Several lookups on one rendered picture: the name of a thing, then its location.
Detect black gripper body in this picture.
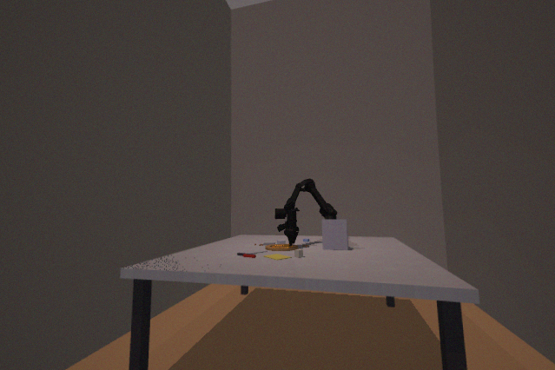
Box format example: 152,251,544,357
284,219,299,235

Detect orange round board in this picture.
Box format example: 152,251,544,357
265,244,298,251

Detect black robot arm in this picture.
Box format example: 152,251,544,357
275,179,337,232

